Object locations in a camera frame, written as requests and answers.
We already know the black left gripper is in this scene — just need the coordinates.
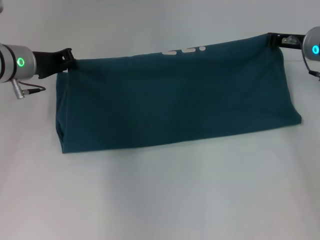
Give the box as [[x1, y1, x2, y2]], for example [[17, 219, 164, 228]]
[[31, 47, 79, 80]]

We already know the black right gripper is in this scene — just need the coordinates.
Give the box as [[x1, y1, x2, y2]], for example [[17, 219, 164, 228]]
[[267, 32, 306, 51]]

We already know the teal blue t-shirt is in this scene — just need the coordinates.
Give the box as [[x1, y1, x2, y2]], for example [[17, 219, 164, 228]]
[[55, 33, 303, 155]]

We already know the right gripper cable with plug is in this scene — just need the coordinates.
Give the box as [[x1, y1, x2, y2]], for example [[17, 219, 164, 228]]
[[300, 48, 320, 81]]

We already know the gripper cable with plug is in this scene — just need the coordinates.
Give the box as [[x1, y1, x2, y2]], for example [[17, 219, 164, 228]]
[[300, 48, 320, 81], [10, 78, 47, 100]]

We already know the left gripper cable with plug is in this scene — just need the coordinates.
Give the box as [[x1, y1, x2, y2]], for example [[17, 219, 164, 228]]
[[10, 78, 47, 100]]

